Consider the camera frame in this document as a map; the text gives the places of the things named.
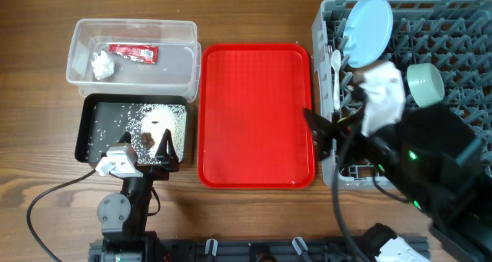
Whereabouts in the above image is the white rice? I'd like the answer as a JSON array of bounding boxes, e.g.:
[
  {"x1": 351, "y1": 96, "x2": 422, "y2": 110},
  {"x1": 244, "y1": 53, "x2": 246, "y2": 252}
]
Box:
[{"x1": 85, "y1": 102, "x2": 187, "y2": 164}]

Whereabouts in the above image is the white napkin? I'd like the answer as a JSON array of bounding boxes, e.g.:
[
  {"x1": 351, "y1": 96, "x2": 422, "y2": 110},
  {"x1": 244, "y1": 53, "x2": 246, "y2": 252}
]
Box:
[{"x1": 91, "y1": 51, "x2": 115, "y2": 80}]

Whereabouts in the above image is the white plastic spoon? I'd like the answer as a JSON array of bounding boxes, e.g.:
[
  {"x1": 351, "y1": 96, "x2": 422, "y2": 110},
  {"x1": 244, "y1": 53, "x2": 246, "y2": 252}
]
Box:
[{"x1": 331, "y1": 49, "x2": 341, "y2": 110}]

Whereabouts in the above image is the red ketchup packet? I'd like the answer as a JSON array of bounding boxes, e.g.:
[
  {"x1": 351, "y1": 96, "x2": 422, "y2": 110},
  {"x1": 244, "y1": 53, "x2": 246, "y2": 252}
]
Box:
[{"x1": 108, "y1": 44, "x2": 158, "y2": 65}]

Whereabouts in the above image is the mint green bowl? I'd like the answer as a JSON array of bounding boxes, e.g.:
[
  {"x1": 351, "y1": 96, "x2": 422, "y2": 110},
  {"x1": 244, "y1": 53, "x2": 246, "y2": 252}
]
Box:
[{"x1": 407, "y1": 63, "x2": 444, "y2": 108}]

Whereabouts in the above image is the light blue plate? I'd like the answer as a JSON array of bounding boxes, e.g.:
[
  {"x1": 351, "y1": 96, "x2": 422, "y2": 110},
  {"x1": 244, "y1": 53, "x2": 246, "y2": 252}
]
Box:
[{"x1": 342, "y1": 0, "x2": 393, "y2": 68}]

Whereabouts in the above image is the brown food scrap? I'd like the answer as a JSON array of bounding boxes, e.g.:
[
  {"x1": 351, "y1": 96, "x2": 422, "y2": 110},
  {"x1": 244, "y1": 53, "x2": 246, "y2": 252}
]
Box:
[{"x1": 140, "y1": 132, "x2": 155, "y2": 149}]

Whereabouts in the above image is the white plastic fork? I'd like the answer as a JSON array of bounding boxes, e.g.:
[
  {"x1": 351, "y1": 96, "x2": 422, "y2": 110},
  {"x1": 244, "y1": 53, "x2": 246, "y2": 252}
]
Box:
[{"x1": 327, "y1": 44, "x2": 333, "y2": 57}]

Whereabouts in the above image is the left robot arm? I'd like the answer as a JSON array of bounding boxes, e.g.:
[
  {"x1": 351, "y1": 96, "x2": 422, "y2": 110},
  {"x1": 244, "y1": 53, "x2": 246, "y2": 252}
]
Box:
[{"x1": 89, "y1": 129, "x2": 180, "y2": 262}]

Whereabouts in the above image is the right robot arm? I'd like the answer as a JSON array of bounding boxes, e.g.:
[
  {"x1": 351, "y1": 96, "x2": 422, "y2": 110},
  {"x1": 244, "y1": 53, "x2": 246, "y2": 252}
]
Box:
[{"x1": 304, "y1": 104, "x2": 491, "y2": 261}]

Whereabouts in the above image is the grey dishwasher rack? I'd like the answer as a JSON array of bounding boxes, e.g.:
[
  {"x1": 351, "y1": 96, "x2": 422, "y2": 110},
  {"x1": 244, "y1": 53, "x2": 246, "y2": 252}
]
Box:
[{"x1": 311, "y1": 0, "x2": 491, "y2": 174}]

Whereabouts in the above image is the black plastic tray bin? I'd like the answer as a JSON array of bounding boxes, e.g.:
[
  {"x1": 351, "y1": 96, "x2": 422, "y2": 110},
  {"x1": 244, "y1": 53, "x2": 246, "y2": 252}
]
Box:
[{"x1": 75, "y1": 94, "x2": 188, "y2": 167}]

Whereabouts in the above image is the red serving tray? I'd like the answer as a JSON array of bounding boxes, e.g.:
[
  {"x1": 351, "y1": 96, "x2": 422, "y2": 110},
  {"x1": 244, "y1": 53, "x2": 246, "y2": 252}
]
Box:
[{"x1": 197, "y1": 43, "x2": 316, "y2": 189}]

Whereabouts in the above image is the clear plastic bin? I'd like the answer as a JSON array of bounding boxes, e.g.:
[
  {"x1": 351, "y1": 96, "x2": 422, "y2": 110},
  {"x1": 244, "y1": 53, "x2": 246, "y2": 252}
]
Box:
[{"x1": 66, "y1": 18, "x2": 201, "y2": 102}]

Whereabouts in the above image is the left black cable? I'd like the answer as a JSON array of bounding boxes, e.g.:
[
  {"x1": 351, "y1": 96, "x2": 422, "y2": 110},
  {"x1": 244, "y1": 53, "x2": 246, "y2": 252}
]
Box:
[{"x1": 25, "y1": 168, "x2": 97, "y2": 262}]

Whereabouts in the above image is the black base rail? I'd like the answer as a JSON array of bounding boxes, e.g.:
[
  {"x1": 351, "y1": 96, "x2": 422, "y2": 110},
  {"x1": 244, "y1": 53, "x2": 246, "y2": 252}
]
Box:
[{"x1": 88, "y1": 237, "x2": 430, "y2": 262}]

